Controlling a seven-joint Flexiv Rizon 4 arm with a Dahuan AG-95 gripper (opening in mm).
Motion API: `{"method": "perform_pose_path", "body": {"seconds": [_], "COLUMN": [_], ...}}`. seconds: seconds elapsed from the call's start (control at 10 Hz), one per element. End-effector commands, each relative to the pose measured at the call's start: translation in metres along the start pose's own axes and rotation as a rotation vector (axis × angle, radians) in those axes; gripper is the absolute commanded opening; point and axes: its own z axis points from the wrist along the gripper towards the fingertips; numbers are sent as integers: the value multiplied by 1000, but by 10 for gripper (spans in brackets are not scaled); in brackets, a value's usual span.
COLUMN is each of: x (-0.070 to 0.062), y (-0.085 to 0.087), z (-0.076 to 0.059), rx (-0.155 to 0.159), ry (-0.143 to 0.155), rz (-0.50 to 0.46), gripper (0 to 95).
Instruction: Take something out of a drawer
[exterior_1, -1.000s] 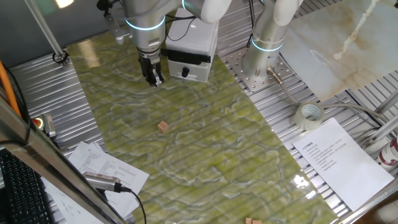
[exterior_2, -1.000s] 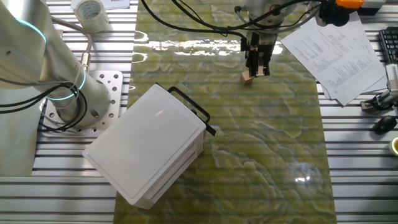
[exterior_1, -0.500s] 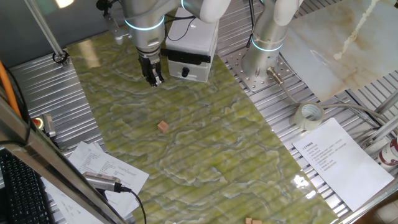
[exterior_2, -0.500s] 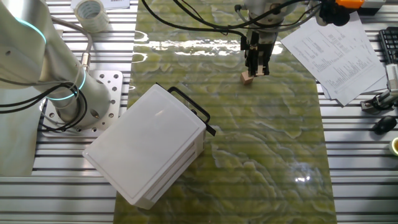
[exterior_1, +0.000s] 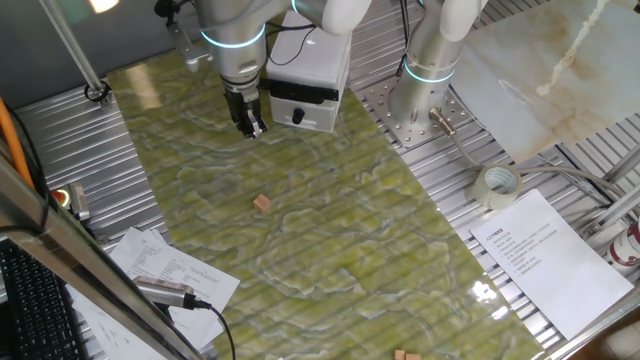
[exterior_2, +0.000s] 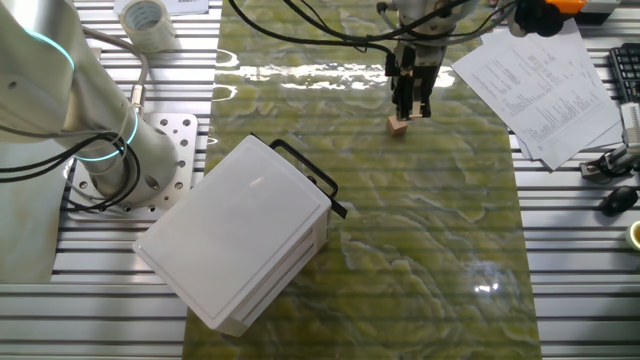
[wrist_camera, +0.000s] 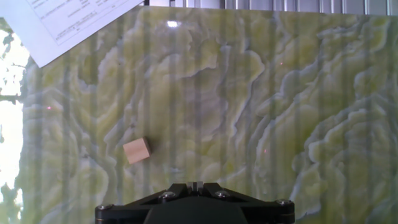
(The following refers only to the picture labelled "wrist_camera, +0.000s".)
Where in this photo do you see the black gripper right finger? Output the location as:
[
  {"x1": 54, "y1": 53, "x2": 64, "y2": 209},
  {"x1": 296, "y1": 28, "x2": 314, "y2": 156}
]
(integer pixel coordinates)
[{"x1": 195, "y1": 182, "x2": 295, "y2": 224}]

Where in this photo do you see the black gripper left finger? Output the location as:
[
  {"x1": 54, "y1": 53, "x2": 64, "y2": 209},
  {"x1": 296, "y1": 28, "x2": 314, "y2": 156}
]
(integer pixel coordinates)
[{"x1": 95, "y1": 182, "x2": 196, "y2": 224}]

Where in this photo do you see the wooden cube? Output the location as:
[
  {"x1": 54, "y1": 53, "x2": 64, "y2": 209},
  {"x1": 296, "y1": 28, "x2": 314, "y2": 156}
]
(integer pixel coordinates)
[{"x1": 123, "y1": 136, "x2": 152, "y2": 165}]

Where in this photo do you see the green marble pattern mat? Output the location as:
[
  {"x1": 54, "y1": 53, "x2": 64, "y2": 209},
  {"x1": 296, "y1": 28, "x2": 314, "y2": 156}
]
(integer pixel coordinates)
[{"x1": 0, "y1": 6, "x2": 398, "y2": 224}]

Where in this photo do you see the printed paper sheet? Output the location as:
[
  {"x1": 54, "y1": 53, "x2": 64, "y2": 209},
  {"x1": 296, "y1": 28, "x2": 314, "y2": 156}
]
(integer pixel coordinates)
[{"x1": 0, "y1": 0, "x2": 146, "y2": 68}]

